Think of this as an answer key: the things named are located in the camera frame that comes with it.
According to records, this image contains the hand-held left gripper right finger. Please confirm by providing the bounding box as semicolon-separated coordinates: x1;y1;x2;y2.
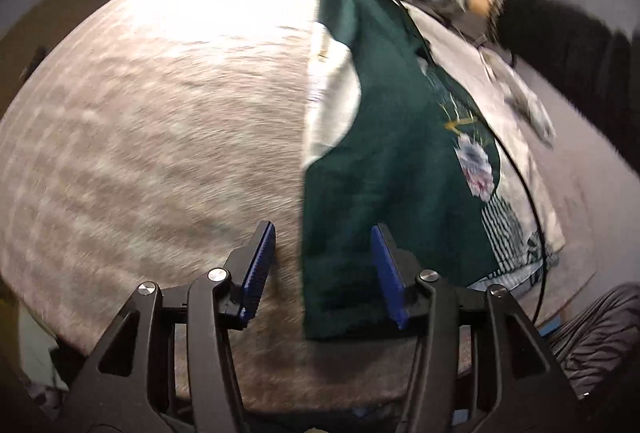
370;223;601;433

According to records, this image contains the dark striped cloth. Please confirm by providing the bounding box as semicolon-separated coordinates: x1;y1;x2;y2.
550;285;640;399

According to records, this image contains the green and white printed shirt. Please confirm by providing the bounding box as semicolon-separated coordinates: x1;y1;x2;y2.
300;0;567;341

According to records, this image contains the beige plaid blanket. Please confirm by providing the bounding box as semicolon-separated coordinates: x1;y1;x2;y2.
0;0;601;414

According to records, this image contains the person's right forearm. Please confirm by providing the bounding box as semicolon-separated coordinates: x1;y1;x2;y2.
467;0;640;159

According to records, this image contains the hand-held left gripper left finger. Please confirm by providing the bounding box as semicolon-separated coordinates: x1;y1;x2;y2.
65;220;278;433

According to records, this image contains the white cloth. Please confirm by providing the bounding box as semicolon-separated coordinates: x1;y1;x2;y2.
480;53;557;149

